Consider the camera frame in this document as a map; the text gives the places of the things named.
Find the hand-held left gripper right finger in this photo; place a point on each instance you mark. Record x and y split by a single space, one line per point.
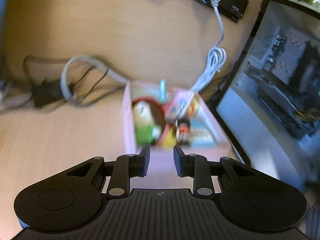
177 161

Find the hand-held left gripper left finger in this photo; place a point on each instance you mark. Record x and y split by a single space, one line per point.
146 161

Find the pink cardboard box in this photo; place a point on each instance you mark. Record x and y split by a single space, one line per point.
128 120

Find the crochet doll with red hat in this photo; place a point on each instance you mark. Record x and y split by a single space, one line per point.
145 116

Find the yellow soft item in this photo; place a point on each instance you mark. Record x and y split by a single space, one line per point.
168 137

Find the red black batteries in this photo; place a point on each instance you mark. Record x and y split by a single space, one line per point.
183 130

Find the light blue card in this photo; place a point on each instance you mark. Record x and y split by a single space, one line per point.
201 136

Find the pink patterned packet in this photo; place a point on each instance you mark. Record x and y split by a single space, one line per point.
176 106

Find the black framed monitor screen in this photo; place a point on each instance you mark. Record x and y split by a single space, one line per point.
275 80

